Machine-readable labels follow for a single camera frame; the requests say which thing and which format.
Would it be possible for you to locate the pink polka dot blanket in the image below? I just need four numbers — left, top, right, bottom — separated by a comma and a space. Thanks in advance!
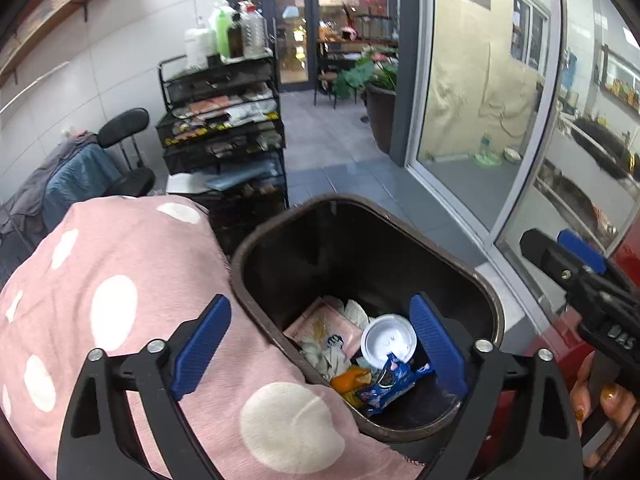
0, 195, 426, 480

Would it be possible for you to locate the green pump bottle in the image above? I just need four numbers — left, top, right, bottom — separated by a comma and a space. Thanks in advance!
207, 0, 234, 58

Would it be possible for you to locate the orange peel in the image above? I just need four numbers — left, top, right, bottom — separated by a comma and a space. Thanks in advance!
331, 366, 373, 406

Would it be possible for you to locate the wooden wall shelf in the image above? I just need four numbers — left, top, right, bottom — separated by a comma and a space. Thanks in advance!
0, 0, 133, 78

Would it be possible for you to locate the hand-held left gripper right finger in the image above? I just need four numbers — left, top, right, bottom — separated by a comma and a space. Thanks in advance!
409, 294, 585, 480

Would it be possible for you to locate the blue cloth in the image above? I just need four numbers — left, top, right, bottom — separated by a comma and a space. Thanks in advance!
42, 145, 123, 231

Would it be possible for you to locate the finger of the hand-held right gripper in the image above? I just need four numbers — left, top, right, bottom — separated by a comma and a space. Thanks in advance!
556, 229, 609, 277
519, 228, 587, 288

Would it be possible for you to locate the wooden stool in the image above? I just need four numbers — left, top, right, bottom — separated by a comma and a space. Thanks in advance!
314, 72, 341, 111

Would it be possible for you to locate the white pump bottle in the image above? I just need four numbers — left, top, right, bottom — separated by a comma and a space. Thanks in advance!
184, 25, 216, 71

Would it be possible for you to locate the glass entry door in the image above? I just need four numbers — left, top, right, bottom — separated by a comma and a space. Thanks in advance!
235, 0, 314, 93

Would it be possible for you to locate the white cup lid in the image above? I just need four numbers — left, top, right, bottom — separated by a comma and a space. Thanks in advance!
360, 314, 418, 370

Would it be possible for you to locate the person's right hand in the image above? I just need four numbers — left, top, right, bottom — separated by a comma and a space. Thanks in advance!
569, 350, 640, 468

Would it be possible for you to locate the dark brown bottle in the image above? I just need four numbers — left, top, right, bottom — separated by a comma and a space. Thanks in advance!
227, 12, 246, 58

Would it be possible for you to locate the grey jacket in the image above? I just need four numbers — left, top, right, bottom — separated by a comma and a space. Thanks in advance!
0, 130, 98, 261

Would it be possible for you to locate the black mesh trolley cart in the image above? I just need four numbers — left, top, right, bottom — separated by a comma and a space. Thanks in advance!
156, 52, 290, 256

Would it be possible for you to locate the brown trash bin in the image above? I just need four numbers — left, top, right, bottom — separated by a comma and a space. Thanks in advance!
229, 193, 506, 466

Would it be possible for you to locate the white paper sheet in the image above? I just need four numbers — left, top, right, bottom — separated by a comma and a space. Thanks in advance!
166, 172, 211, 194

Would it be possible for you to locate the glass sliding door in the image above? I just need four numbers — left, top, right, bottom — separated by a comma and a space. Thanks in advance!
402, 0, 566, 261

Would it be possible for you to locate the red plastic object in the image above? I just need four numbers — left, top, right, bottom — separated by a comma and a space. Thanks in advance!
475, 247, 640, 480

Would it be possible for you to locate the clear bottle red cap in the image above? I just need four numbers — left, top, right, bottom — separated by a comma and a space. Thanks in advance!
241, 2, 267, 58

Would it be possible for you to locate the black office chair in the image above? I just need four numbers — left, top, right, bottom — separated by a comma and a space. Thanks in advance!
97, 107, 157, 198

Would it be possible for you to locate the potted plant dark planter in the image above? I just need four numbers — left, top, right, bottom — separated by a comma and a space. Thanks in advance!
332, 47, 400, 156

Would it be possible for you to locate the green pet water dispenser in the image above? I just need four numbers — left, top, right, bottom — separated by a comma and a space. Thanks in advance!
474, 130, 501, 167

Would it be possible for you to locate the blue folder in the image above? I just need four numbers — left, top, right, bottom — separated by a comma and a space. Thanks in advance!
205, 162, 278, 191

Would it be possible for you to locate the pink packet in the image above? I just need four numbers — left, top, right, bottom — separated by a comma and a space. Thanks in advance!
284, 297, 366, 361

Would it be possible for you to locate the white wall rod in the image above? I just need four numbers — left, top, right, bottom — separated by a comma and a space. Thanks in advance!
0, 61, 71, 113

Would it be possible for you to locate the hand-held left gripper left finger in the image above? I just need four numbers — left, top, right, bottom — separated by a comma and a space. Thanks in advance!
56, 294, 233, 480

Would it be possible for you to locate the blue cookie packet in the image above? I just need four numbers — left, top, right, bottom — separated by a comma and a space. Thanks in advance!
359, 352, 433, 409

